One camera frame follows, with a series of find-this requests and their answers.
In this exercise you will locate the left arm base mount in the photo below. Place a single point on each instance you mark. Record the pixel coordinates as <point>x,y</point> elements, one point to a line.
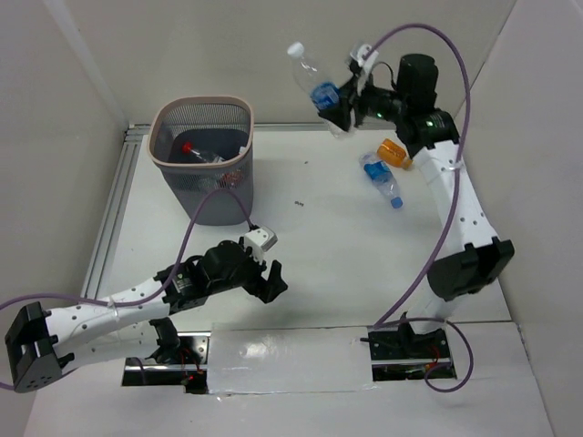
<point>179,360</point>

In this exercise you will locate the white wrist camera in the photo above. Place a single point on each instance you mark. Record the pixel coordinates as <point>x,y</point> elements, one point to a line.
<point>361,60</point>
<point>260,241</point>

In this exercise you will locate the blue cap water bottle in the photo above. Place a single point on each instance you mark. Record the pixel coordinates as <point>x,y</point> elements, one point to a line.
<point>382,178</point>

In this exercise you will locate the aluminium frame rail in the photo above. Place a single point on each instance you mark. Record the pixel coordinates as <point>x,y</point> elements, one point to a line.
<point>105,247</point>

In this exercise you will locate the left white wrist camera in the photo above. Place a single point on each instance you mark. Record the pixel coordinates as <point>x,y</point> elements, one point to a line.
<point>260,241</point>

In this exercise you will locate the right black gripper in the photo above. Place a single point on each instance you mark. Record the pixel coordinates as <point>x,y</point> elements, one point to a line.
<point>339,116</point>

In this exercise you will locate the orange plastic bottle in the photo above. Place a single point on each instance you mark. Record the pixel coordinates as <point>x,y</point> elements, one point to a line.
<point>394,155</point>

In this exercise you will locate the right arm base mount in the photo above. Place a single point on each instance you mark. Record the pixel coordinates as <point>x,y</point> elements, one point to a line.
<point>398,354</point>

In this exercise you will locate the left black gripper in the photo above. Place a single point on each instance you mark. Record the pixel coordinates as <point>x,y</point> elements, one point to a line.
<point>257,280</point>

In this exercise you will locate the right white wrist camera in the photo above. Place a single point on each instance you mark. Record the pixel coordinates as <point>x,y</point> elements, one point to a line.
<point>361,60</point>

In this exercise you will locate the crushed clear bottle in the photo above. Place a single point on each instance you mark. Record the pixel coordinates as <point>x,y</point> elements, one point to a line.
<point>231,177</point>

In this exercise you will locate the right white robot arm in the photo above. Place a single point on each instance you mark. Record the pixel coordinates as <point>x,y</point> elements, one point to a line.
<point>471,256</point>

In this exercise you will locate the crushed blue label bottle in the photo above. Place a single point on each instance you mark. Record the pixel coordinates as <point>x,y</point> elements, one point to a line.
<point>313,80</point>

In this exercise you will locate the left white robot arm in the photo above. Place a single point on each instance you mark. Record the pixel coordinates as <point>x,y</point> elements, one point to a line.
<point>45,345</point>

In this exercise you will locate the red cap clear bottle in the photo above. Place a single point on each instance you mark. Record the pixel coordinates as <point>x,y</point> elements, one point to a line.
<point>200,156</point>

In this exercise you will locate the grey mesh waste bin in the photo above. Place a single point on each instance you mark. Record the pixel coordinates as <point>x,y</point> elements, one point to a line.
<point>209,123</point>

